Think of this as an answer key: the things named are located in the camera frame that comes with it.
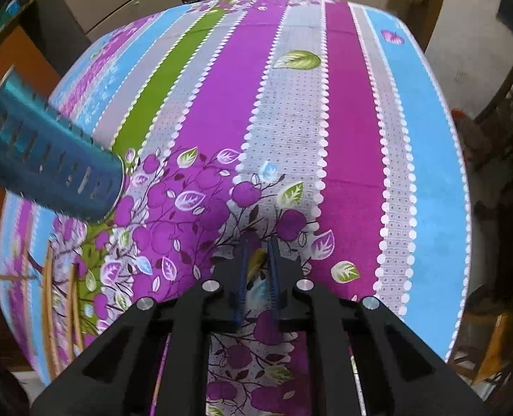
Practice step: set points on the orange wooden cabinet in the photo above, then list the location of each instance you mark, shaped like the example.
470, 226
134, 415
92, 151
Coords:
18, 60

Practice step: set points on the floral striped tablecloth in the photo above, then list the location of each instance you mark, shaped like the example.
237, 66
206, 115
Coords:
291, 138

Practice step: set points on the blue metal utensil holder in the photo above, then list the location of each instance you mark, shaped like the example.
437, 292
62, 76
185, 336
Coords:
44, 151

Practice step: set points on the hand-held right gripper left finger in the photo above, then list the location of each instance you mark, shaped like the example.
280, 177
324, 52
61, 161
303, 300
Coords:
242, 286

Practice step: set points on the grey refrigerator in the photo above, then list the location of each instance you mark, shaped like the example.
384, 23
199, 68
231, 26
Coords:
122, 0

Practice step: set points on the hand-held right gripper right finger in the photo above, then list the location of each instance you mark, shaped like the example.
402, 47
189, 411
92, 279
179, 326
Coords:
274, 286

